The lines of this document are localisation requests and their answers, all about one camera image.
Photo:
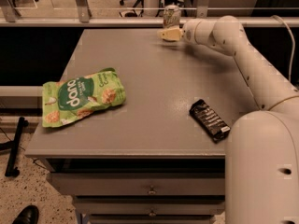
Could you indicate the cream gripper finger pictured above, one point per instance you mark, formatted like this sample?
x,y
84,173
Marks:
x,y
170,34

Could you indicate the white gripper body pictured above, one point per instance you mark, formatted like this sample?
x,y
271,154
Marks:
x,y
188,33

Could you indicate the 7up soda can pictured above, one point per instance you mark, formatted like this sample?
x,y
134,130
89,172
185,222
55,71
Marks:
x,y
171,16

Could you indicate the green rice chip bag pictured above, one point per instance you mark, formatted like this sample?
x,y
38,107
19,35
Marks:
x,y
65,102

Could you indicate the top drawer with knob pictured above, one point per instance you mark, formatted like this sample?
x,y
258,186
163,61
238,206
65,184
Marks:
x,y
137,184

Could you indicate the black stand leg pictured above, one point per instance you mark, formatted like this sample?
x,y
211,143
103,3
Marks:
x,y
13,146

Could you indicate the black snack bar wrapper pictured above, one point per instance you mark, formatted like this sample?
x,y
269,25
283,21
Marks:
x,y
209,120

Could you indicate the black shoe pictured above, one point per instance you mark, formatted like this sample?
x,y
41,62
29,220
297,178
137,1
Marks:
x,y
28,215

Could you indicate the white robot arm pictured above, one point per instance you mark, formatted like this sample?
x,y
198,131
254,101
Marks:
x,y
262,149

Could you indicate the drawer with knob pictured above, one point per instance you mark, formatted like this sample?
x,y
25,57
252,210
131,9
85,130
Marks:
x,y
137,184
149,206

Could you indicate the grey drawer cabinet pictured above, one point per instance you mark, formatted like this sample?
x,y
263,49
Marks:
x,y
152,132

